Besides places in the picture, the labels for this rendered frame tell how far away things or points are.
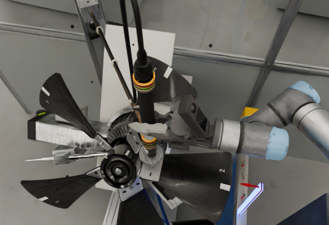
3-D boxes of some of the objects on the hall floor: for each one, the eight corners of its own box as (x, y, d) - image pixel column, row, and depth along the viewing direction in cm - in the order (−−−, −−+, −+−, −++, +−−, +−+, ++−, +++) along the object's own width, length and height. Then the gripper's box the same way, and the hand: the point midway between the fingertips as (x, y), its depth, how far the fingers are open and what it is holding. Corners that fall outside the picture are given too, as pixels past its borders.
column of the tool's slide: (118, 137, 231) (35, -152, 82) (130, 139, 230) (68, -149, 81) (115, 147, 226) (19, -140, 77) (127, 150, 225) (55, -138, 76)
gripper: (212, 164, 69) (127, 148, 71) (217, 123, 75) (138, 110, 77) (218, 149, 61) (123, 132, 64) (223, 106, 68) (135, 91, 70)
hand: (135, 115), depth 68 cm, fingers closed on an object, 4 cm apart
